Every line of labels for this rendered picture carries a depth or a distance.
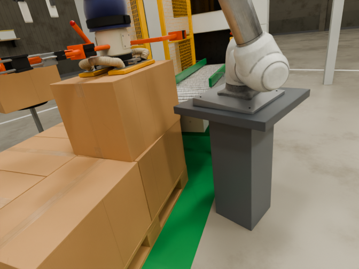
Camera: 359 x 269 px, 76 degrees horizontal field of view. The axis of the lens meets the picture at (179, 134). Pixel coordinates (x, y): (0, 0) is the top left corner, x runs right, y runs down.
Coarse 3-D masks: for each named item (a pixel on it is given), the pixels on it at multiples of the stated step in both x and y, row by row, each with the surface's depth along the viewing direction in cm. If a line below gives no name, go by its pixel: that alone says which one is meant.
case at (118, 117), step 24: (144, 72) 118; (168, 72) 142; (72, 96) 111; (96, 96) 105; (120, 96) 103; (144, 96) 120; (168, 96) 144; (72, 120) 119; (96, 120) 111; (120, 120) 105; (144, 120) 121; (168, 120) 146; (72, 144) 127; (96, 144) 119; (120, 144) 112; (144, 144) 123
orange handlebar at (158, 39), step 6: (162, 36) 121; (168, 36) 127; (174, 36) 134; (132, 42) 125; (138, 42) 124; (144, 42) 123; (150, 42) 122; (96, 48) 109; (102, 48) 113; (108, 48) 118; (66, 54) 93; (72, 54) 96; (78, 54) 100; (30, 60) 80; (36, 60) 82; (0, 66) 71
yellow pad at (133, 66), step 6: (144, 60) 134; (150, 60) 135; (126, 66) 120; (132, 66) 120; (138, 66) 123; (144, 66) 129; (108, 72) 115; (114, 72) 113; (120, 72) 112; (126, 72) 113
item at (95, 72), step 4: (96, 68) 127; (104, 68) 128; (108, 68) 129; (112, 68) 132; (84, 72) 123; (88, 72) 122; (92, 72) 120; (96, 72) 120; (100, 72) 123; (104, 72) 126; (80, 76) 122; (84, 76) 121; (88, 76) 120
